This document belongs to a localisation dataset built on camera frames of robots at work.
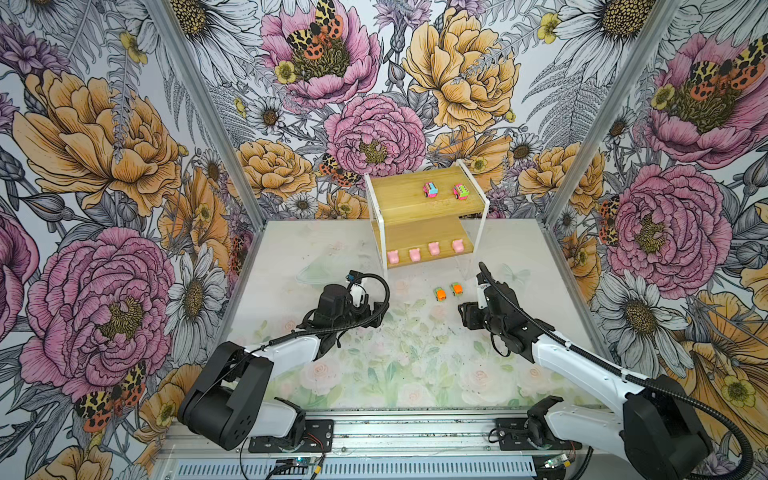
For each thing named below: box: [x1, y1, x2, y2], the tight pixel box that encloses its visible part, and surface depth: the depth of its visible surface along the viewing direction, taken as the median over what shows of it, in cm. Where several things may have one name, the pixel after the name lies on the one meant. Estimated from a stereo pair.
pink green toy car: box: [452, 183, 470, 201], surface depth 81 cm
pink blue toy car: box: [422, 182, 439, 198], surface depth 82 cm
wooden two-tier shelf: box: [364, 159, 490, 273], surface depth 83 cm
